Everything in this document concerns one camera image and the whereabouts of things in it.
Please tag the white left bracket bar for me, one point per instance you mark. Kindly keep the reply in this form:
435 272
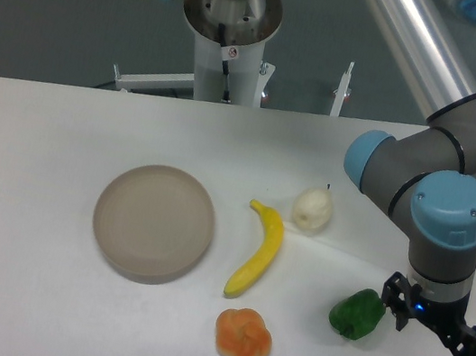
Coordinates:
153 82

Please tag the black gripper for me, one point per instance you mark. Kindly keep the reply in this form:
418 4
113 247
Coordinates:
438 306

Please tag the white pear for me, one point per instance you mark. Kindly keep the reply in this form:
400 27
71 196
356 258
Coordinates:
312 209

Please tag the orange knotted bread roll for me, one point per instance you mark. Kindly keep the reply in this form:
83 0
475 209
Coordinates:
242 332

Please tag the white right bracket bar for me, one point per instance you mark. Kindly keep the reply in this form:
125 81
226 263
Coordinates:
343 91

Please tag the white bracket bar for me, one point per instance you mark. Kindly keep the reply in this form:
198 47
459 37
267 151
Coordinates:
153 82
343 91

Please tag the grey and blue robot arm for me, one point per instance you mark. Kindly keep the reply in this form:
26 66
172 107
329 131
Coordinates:
425 184

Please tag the round beige plate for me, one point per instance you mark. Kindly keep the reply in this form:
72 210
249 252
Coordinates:
154 224

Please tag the yellow banana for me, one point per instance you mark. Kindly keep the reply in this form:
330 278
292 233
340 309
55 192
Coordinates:
254 268

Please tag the green bell pepper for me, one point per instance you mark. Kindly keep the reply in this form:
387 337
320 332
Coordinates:
358 315

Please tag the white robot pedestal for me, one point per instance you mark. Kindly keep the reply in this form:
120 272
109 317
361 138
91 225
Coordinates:
230 40

